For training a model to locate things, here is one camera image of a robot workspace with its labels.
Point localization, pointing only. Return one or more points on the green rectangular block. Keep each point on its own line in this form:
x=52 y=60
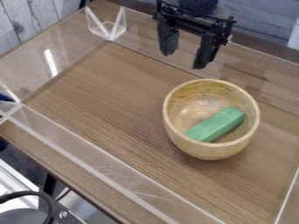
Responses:
x=215 y=126

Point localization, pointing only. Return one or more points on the light wooden bowl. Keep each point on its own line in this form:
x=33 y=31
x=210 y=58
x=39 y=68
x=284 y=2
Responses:
x=192 y=102

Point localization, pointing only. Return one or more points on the clear acrylic wall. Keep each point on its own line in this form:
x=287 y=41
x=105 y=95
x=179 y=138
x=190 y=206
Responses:
x=119 y=189
x=44 y=56
x=268 y=77

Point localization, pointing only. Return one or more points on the clear acrylic corner bracket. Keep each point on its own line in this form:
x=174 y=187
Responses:
x=108 y=30

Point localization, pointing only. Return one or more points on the clear acrylic left wall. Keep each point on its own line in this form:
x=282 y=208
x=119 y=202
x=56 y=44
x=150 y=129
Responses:
x=44 y=56

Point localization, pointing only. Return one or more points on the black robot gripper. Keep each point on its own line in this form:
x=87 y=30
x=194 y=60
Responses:
x=192 y=16

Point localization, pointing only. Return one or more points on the clear acrylic back wall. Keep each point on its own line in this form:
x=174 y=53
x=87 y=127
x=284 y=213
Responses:
x=268 y=77

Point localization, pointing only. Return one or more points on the black table leg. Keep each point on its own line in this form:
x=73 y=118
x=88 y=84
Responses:
x=49 y=184

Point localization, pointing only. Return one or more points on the black metal bracket with screw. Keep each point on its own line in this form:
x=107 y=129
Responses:
x=57 y=214

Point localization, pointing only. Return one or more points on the clear acrylic front wall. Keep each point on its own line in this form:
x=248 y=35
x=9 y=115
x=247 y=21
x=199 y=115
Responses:
x=119 y=189

